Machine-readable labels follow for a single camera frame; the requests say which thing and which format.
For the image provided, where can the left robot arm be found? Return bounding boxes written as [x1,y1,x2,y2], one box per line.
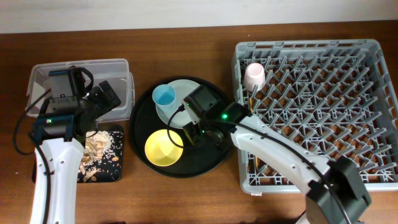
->
[29,66,121,223]

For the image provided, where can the food scraps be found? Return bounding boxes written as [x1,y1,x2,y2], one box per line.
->
[77,130,121,183]

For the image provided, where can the pink cup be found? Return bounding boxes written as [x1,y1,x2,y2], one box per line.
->
[243,63,266,91]

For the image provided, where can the yellow bowl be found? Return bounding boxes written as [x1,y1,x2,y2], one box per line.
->
[144,129,183,167]

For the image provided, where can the white label on bin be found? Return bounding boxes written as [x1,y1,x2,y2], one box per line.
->
[32,82,46,108]

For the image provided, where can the clear plastic waste bin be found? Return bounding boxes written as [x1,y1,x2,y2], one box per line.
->
[27,58,135,123]

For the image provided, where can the black rectangular tray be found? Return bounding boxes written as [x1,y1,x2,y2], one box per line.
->
[31,124,126,184]

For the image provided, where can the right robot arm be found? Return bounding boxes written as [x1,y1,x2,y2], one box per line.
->
[182,85,371,224]

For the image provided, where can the round black serving tray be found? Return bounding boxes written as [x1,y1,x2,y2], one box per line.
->
[129,77,233,179]

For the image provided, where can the grey dishwasher rack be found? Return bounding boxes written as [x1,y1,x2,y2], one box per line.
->
[231,39,397,191]

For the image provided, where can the wooden chopstick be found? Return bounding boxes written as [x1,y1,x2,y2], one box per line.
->
[248,98,258,169]

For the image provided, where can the grey round plate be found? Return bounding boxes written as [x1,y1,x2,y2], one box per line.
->
[155,79,200,129]

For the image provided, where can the light blue cup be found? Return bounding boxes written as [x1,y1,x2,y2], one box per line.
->
[152,84,177,113]

